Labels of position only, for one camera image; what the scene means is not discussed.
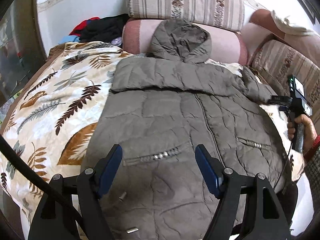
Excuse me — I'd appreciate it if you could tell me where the grey puffer hooded jacket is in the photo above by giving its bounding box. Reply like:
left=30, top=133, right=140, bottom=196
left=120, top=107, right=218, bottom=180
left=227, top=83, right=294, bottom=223
left=82, top=19, right=291, bottom=239

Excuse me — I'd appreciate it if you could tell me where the black clothing pile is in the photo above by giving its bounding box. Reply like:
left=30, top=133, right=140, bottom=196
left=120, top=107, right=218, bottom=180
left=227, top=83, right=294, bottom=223
left=79, top=14, right=129, bottom=43

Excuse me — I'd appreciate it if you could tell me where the right hand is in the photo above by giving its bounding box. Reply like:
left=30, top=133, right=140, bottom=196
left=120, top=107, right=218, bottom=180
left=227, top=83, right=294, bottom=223
left=287, top=114, right=318, bottom=153

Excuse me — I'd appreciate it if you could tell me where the striped floral cushion right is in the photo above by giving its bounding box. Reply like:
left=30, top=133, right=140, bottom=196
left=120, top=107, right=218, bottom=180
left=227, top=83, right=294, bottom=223
left=251, top=40, right=319, bottom=112

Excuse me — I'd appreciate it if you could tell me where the leaf pattern fleece blanket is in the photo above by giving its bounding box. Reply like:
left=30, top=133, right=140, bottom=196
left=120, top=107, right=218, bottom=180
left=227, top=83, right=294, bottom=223
left=0, top=41, right=304, bottom=233

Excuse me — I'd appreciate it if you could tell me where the pink rolled bolster blanket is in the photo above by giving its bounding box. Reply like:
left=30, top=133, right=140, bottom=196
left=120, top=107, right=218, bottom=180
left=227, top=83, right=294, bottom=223
left=122, top=19, right=248, bottom=65

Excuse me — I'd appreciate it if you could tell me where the purple patterned cloth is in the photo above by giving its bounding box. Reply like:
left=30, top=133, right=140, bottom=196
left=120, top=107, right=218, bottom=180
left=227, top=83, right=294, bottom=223
left=111, top=37, right=123, bottom=48

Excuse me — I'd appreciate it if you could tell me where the striped floral pillow top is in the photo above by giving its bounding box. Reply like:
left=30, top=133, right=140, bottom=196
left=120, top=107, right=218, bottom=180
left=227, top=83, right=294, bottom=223
left=127, top=0, right=245, bottom=32

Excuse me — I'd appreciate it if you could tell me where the light blue garment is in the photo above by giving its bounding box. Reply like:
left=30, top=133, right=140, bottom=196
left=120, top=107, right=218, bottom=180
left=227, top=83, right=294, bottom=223
left=59, top=35, right=80, bottom=44

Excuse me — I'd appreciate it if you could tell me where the red garment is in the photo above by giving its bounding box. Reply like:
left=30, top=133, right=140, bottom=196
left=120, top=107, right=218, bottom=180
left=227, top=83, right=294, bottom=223
left=69, top=17, right=100, bottom=37

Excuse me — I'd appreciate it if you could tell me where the black cable left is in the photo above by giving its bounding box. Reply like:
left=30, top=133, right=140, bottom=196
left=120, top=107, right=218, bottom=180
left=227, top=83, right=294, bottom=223
left=0, top=134, right=87, bottom=240

